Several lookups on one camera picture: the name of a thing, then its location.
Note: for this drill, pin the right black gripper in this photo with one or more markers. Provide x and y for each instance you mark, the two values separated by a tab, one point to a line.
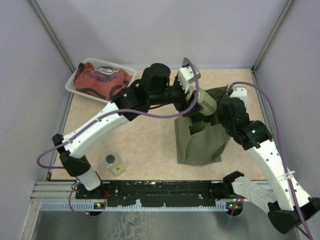
225	122

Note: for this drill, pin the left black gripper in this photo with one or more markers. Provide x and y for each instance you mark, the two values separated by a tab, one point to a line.
182	105

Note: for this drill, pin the green bottle white cap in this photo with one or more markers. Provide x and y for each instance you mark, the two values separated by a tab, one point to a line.
206	105

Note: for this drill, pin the olive green canvas bag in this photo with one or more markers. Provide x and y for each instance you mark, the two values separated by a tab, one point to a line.
200	140

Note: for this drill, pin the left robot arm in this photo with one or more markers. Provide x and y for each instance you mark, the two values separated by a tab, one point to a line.
124	107

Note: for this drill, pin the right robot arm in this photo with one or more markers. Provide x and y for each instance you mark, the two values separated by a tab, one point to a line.
286	204

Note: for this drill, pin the red printed t-shirt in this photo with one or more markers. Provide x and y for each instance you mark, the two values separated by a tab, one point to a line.
102	82

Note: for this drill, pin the white plastic basket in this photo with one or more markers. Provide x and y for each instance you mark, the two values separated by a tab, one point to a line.
97	63

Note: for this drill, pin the square clear bottle black cap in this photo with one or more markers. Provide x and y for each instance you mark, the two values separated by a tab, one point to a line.
114	164

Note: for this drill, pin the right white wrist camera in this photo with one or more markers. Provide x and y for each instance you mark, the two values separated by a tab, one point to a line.
239	92

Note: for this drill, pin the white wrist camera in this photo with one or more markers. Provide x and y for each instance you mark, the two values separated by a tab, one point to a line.
186	77
239	92

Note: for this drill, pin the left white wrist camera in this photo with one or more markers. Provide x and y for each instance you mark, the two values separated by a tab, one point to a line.
186	77

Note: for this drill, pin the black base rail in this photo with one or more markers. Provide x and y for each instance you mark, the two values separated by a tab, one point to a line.
192	193

